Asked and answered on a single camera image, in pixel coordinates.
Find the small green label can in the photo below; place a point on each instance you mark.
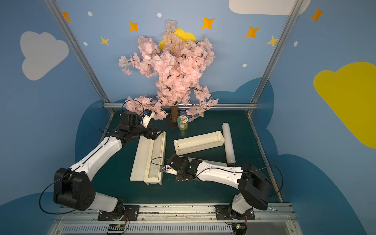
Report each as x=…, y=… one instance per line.
x=182, y=122

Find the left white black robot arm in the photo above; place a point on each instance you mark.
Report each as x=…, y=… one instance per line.
x=73, y=186

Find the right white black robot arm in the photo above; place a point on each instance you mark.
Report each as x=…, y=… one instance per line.
x=254, y=187

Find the small circuit board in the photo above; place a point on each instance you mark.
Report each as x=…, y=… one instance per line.
x=115, y=229

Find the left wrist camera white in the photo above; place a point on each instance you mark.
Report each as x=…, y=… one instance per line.
x=148, y=115

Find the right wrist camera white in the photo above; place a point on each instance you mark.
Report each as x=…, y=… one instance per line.
x=168, y=169

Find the aluminium front rail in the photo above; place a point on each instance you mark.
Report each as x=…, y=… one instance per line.
x=182, y=219

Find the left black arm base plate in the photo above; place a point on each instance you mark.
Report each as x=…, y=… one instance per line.
x=121, y=213

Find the white dispenser lid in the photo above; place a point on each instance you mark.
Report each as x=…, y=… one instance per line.
x=144, y=150
x=210, y=162

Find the pink cherry blossom tree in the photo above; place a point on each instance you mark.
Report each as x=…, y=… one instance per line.
x=178, y=64

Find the plastic wrap roll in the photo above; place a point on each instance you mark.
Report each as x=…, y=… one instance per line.
x=229, y=149

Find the white wrap dispenser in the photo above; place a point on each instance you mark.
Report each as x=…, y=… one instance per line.
x=198, y=143
x=155, y=160

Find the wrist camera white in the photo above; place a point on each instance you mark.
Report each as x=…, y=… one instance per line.
x=168, y=169
x=148, y=115

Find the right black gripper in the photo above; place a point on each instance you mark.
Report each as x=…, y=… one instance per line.
x=173, y=163

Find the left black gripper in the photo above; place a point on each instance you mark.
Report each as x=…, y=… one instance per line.
x=151, y=133

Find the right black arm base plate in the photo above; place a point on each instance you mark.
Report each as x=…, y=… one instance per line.
x=225, y=212

